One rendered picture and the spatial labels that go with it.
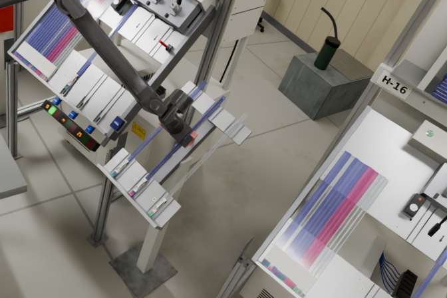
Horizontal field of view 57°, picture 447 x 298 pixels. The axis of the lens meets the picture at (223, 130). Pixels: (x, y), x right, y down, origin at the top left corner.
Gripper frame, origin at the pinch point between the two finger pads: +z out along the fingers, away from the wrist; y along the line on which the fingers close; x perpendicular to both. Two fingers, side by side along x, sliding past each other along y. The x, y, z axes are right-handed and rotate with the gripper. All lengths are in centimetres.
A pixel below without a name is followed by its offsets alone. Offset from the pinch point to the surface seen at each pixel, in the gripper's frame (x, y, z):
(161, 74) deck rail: -13.7, 30.5, 9.8
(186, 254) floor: 43, -11, 88
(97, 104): 13.8, 43.9, 11.8
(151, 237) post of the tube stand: 43, -2, 48
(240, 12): -64, 34, 28
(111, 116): 13.3, 35.2, 12.0
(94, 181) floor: 50, 58, 83
